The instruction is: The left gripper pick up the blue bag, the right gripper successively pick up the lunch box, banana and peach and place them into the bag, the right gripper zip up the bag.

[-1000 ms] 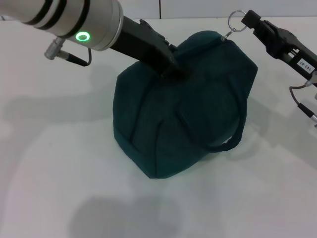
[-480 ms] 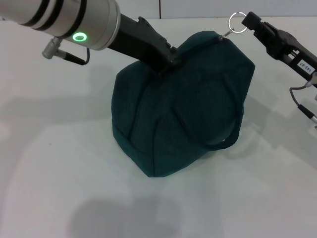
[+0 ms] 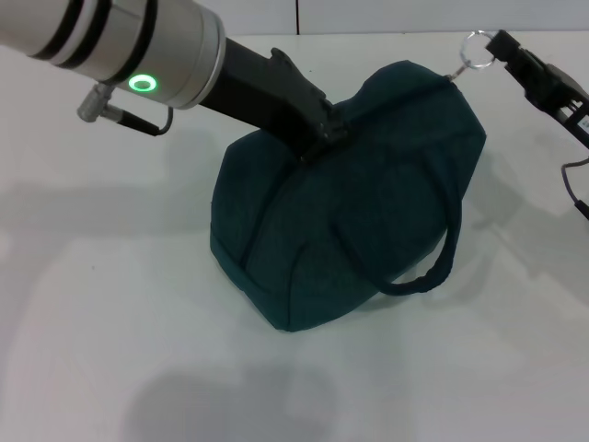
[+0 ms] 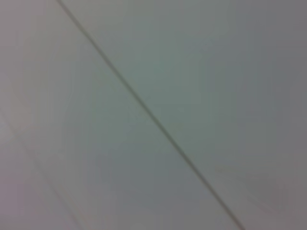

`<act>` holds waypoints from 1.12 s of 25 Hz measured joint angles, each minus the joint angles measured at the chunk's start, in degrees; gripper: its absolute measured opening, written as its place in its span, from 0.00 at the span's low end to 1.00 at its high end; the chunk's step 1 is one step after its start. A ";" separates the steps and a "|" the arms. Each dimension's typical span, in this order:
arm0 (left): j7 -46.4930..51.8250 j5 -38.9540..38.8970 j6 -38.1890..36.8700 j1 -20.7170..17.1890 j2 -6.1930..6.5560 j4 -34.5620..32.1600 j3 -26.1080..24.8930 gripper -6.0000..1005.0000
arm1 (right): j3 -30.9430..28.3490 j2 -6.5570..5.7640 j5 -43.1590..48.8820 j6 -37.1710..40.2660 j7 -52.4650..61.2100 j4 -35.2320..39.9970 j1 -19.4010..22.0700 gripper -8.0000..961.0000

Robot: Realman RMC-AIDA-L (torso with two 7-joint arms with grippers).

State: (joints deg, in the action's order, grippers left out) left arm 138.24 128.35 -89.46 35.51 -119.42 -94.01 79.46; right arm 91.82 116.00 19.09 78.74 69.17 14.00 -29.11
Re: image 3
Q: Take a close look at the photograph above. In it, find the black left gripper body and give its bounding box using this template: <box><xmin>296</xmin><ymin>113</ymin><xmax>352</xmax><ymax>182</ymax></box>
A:
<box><xmin>201</xmin><ymin>36</ymin><xmax>333</xmax><ymax>156</ymax></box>

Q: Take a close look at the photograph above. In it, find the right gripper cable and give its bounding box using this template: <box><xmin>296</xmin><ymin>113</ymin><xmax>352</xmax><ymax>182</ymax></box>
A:
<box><xmin>558</xmin><ymin>155</ymin><xmax>589</xmax><ymax>216</ymax></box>

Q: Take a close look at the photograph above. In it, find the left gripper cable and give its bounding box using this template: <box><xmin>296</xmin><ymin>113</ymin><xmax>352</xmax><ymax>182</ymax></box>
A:
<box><xmin>75</xmin><ymin>82</ymin><xmax>175</xmax><ymax>137</ymax></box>

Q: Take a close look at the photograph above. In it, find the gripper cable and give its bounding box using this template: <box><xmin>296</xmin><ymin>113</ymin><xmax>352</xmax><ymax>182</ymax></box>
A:
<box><xmin>558</xmin><ymin>155</ymin><xmax>589</xmax><ymax>216</ymax></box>
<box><xmin>75</xmin><ymin>82</ymin><xmax>175</xmax><ymax>137</ymax></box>

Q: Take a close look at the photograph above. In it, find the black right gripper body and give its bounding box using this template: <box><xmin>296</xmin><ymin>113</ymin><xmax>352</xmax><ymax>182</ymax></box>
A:
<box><xmin>504</xmin><ymin>44</ymin><xmax>589</xmax><ymax>151</ymax></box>

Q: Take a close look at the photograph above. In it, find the dark teal insulated lunch bag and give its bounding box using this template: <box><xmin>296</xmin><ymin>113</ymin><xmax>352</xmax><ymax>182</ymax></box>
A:
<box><xmin>208</xmin><ymin>29</ymin><xmax>489</xmax><ymax>333</ymax></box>

